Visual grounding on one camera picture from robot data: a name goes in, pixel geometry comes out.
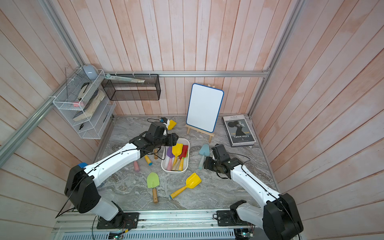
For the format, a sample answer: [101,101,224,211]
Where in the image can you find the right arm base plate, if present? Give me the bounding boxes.
[213,210,255,227]

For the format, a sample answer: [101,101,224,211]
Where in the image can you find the yellow shovel wooden handle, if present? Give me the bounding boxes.
[167,120,177,130]

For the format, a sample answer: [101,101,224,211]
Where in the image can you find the grey Twins story book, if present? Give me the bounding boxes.
[222,115,256,147]

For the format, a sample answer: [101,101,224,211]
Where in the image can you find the light blue trowel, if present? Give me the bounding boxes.
[199,144,211,170]

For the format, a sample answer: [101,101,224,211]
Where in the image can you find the white plastic storage box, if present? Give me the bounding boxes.
[160,137,190,174]

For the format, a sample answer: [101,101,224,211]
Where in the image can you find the wooden easel stand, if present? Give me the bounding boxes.
[185,124,215,143]

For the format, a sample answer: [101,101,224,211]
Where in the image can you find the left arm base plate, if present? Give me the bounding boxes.
[97,212,140,230]

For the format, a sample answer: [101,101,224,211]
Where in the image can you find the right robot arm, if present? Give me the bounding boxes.
[204,144,304,240]

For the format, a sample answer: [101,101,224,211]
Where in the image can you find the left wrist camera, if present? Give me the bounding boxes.
[160,117,172,136]

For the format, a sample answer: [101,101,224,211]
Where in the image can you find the black wire basket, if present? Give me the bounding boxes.
[102,74,161,101]

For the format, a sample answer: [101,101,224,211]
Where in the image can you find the blue lidded jar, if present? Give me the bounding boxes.
[78,163,88,169]

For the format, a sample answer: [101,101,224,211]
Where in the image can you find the all yellow plastic scoop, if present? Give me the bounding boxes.
[170,173,202,199]

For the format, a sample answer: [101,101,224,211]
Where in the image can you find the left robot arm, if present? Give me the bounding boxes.
[65,122,179,228]

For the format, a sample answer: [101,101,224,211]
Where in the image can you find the green trowel wooden handle front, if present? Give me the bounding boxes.
[147,172,160,204]

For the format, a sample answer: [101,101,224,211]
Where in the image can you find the white wire shelf rack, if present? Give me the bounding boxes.
[53,68,116,140]

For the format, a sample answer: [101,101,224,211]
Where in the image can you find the red shovel wooden handle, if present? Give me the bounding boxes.
[176,145,189,171]

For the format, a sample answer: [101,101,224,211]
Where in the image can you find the books on wire shelf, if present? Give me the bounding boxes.
[73,83,106,122]

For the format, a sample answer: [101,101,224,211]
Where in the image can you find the whiteboard with blue frame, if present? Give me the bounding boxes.
[186,83,224,133]

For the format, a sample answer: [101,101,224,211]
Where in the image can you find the green trowel yellow handle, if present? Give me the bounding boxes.
[178,157,188,172]

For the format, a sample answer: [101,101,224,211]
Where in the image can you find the pale green ruler tool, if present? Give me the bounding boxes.
[105,74,145,84]

